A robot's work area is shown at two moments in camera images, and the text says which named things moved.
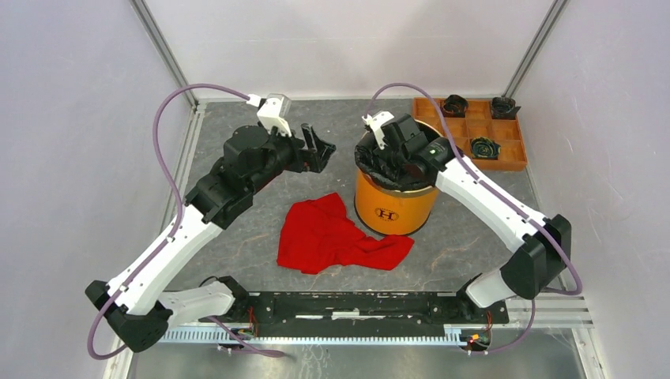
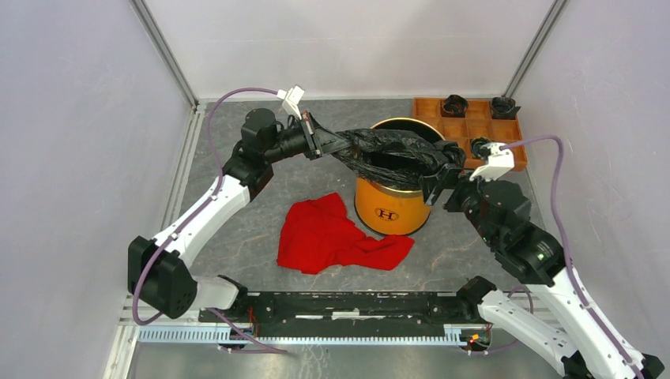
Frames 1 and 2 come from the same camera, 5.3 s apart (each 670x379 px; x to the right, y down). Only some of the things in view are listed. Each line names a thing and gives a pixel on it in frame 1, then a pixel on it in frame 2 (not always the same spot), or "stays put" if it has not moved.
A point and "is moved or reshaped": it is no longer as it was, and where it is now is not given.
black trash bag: [393, 174] is moved or reshaped
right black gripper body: [394, 157] -> [465, 197]
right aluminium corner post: [536, 48] stays put
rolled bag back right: [504, 108] stays put
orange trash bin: [390, 210] stays put
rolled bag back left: [454, 106] stays put
